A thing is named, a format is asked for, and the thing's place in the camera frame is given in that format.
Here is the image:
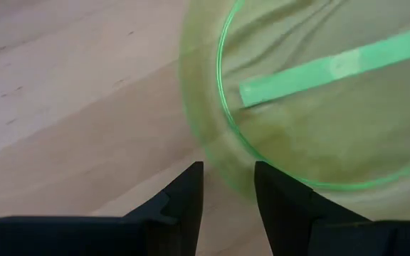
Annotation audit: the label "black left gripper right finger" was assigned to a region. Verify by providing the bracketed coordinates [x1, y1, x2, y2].
[253, 160, 410, 256]

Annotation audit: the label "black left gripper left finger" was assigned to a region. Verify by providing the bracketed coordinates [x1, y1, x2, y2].
[0, 161, 205, 256]

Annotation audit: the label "green translucent plastic plate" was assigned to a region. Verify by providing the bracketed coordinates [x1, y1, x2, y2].
[177, 0, 410, 216]

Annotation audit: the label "green tape strip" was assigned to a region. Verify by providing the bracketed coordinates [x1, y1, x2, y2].
[238, 24, 410, 108]

